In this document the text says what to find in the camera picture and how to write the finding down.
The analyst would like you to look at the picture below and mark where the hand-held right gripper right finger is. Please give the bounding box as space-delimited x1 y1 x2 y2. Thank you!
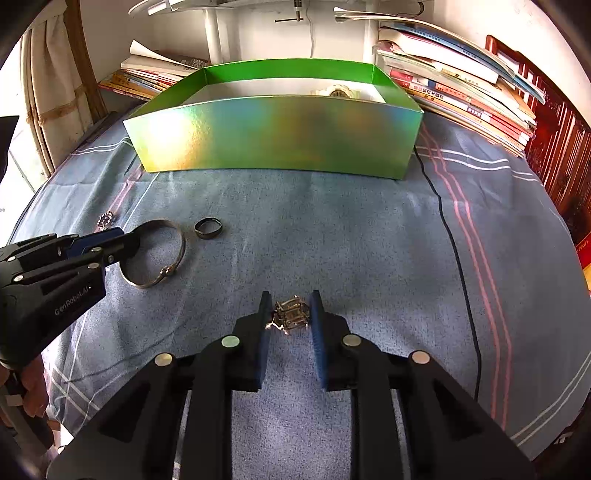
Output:
308 290 539 480

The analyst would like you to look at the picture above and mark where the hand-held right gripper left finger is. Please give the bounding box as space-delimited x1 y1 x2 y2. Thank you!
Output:
46 291 273 480

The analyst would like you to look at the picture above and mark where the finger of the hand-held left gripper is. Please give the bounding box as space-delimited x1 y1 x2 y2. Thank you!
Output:
9 231 142 289
0 227 125 264

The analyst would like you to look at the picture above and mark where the silver link bracelet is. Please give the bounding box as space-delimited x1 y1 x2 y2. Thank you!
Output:
265 298 310 332

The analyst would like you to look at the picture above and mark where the silver bangle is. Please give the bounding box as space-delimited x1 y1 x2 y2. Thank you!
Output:
120 220 186 288

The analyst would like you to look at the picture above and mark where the shiny green cardboard box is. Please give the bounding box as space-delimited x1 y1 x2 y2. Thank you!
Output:
122 58 424 181

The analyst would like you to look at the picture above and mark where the white wristwatch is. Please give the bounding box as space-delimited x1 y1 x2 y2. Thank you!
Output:
311 84 365 99

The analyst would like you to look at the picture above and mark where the person's left hand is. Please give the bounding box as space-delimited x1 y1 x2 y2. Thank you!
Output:
0 355 49 425

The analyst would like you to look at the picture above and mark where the frosted glass window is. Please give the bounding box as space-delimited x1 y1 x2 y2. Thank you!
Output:
0 41 51 241

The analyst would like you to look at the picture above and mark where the blue striped blanket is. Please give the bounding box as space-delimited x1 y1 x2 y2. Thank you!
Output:
9 111 591 462

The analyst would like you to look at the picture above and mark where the beige curtain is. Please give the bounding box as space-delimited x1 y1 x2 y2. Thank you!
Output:
18 0 109 176

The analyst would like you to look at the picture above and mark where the slumped pile of books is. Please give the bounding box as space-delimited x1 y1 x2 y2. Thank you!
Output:
97 39 213 100

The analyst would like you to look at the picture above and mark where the tall stack of books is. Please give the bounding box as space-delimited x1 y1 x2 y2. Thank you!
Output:
376 18 546 158

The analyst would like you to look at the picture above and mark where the dark wooden headboard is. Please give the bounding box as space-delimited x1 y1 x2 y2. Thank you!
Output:
485 34 591 259

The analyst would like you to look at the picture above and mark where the dark metal ring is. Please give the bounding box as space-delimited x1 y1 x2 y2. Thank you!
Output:
194 218 223 240

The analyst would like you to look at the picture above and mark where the black desk crank handle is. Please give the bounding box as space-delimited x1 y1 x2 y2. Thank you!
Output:
274 0 305 24

